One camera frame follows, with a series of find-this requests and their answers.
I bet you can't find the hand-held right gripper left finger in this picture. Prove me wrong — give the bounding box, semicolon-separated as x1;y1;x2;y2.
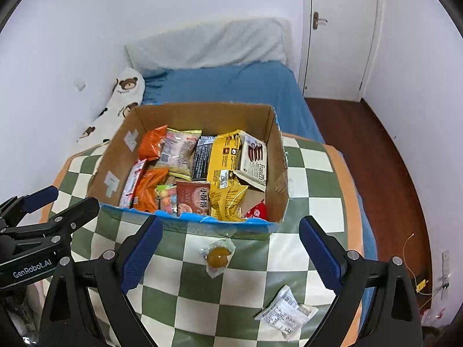
38;215;165;347

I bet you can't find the cardboard box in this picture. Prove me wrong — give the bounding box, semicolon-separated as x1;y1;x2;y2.
87;102;290;239

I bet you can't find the small white snack packet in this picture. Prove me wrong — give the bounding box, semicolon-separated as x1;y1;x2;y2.
254;285;319;335

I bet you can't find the clear jelly cup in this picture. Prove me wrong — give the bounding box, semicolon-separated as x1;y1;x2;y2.
200;238;236;279

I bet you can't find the green white checkered mat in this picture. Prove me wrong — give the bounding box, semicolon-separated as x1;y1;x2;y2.
38;132;364;347

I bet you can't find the red white snack packet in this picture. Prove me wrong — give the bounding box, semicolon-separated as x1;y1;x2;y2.
119;159;148;208

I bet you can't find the black snack packet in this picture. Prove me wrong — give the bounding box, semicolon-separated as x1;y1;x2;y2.
190;135;217;182

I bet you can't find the yellow crinkled snack packet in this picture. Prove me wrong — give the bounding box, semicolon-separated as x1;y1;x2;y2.
209;184;250;223

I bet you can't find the yellow labelled snack packet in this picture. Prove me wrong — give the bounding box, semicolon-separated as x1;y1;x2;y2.
208;130;242;190

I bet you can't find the brown red snack packet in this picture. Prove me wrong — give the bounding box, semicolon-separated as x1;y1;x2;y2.
176;181;211;215

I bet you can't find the colourful candy packet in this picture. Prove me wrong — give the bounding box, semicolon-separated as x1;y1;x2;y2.
156;184;179;217

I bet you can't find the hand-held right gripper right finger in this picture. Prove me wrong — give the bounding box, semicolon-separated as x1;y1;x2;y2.
298;215;424;347

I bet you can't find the white wall socket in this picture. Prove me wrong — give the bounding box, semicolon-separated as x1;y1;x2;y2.
440;249;451;279

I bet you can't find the orange snack packet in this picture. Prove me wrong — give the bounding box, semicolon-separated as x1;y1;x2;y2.
138;125;169;161
132;168;169;213

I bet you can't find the bear print pillow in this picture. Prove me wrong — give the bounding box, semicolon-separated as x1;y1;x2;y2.
77;67;146;143

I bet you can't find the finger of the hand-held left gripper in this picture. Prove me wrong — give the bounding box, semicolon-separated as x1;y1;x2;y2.
0;185;59;229
0;197;101;249

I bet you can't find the white cookie packet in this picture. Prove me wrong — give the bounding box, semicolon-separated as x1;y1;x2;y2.
233;134;269;192

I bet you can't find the white door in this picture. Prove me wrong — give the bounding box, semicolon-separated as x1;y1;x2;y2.
302;0;380;102

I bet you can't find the beige snack packet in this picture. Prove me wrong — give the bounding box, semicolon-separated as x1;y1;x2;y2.
155;128;202;180

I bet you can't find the thin wire with yellow connector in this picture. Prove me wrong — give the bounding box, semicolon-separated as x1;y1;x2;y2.
403;232;449;299

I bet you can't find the grey pillow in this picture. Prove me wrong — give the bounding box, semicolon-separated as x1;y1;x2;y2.
125;17;292;71

